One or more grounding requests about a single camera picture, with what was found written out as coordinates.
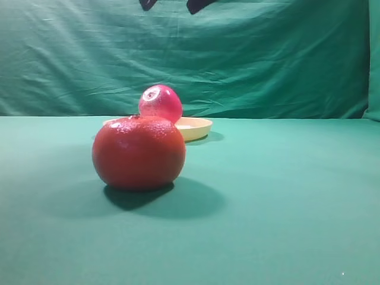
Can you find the red apple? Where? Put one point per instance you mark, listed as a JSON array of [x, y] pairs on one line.
[[161, 100]]

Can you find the orange fruit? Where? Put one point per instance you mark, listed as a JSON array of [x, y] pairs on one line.
[[138, 153]]

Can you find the green backdrop cloth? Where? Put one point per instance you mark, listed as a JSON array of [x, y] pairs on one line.
[[232, 59]]

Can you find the yellow oval plate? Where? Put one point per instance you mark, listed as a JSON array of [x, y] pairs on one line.
[[194, 127]]

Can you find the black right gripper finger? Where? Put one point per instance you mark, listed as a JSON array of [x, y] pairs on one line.
[[194, 6]]

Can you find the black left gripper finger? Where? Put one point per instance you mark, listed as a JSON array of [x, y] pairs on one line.
[[146, 5]]

